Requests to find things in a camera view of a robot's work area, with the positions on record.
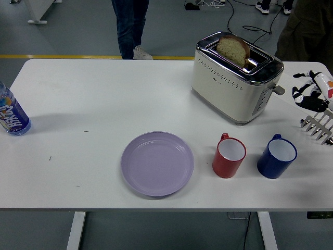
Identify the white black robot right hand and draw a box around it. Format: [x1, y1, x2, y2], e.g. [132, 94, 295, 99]
[291, 70, 333, 113]

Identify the grey toaster lever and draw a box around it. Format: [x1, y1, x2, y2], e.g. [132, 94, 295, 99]
[272, 84, 286, 96]

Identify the brown-crust bread slice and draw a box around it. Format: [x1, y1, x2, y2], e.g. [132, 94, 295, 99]
[216, 34, 251, 67]

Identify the purple round plate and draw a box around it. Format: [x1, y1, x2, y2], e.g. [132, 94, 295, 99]
[120, 131, 195, 197]

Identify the silver metal toast rack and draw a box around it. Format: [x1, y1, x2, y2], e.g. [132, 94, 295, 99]
[301, 110, 333, 145]

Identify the white paper sheet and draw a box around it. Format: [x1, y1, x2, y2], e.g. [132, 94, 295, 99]
[272, 72, 333, 115]

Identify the person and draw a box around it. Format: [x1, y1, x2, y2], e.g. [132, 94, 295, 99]
[254, 0, 294, 16]
[274, 0, 333, 64]
[111, 0, 153, 60]

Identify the blue enamel mug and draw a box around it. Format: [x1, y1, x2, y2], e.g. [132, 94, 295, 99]
[257, 133, 298, 180]

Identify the cream chrome two-slot toaster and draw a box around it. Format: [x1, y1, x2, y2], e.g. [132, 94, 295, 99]
[190, 31, 285, 127]

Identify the red enamel mug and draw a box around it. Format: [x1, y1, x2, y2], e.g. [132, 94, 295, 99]
[212, 133, 247, 179]

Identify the black table control panel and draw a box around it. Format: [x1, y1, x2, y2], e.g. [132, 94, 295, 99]
[306, 211, 333, 219]

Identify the white table leg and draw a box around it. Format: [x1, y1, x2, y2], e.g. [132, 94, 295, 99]
[257, 211, 278, 250]
[66, 211, 87, 250]

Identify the yellow floor tape line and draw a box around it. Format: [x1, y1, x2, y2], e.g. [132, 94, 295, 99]
[0, 54, 196, 61]

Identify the white background desk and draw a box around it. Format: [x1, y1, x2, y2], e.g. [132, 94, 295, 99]
[9, 0, 63, 25]

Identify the blue-label plastic water bottle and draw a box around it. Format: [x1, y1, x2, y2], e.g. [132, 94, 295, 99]
[0, 80, 32, 136]

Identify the black looped floor cable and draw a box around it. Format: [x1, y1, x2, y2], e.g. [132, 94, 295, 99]
[241, 6, 287, 45]

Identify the black toaster power cable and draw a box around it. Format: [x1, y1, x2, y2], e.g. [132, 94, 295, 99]
[225, 0, 235, 34]

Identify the grey under-table bracket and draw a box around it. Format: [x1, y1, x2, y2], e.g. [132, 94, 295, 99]
[227, 211, 251, 219]

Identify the white cable bundle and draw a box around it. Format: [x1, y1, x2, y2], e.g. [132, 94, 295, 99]
[200, 0, 227, 7]

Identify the black cable under table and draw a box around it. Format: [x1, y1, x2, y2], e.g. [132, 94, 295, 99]
[243, 212, 251, 250]

